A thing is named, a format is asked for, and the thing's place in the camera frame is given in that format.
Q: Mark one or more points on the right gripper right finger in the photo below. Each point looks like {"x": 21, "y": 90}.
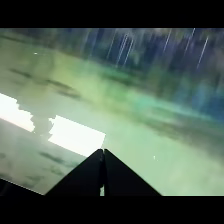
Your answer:
{"x": 125, "y": 181}

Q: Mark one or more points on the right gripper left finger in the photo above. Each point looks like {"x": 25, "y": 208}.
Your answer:
{"x": 85, "y": 180}

